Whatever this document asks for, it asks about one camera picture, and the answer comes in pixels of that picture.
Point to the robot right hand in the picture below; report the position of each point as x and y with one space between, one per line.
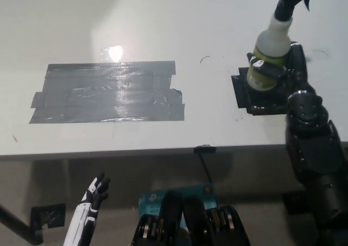
297 66

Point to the black metal table leg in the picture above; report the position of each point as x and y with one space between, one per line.
16 221

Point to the black tape square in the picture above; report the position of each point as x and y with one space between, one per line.
267 101

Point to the black floor tape patch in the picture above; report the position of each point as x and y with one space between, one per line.
49 214

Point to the grey duct tape patch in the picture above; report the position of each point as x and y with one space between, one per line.
108 93

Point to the white spray bottle green label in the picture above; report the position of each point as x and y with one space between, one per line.
270 44

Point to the robot torso black teal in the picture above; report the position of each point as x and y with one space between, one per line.
190 221

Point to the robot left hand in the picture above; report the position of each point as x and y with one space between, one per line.
96 189

